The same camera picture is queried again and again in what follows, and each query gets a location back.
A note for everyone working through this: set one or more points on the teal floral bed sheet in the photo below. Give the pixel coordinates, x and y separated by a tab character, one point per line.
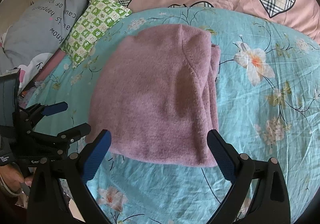
268	106

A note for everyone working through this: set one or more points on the person's left hand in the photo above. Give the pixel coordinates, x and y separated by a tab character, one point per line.
11	180

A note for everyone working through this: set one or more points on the grey pillow with text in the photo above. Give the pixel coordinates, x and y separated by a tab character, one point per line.
32	40

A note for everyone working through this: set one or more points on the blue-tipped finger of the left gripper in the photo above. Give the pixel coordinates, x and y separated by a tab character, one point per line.
36	112

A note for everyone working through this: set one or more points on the pink knitted sweater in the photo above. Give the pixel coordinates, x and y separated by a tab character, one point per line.
157	96

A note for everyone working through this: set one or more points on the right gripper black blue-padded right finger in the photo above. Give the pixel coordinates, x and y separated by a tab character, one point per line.
270	201

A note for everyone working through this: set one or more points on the green white checkered pillow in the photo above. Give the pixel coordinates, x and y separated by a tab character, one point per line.
100	16

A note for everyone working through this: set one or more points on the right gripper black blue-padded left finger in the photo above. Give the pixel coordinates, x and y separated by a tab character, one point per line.
46	203

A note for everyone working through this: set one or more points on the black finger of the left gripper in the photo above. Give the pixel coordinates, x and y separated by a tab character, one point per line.
74	134

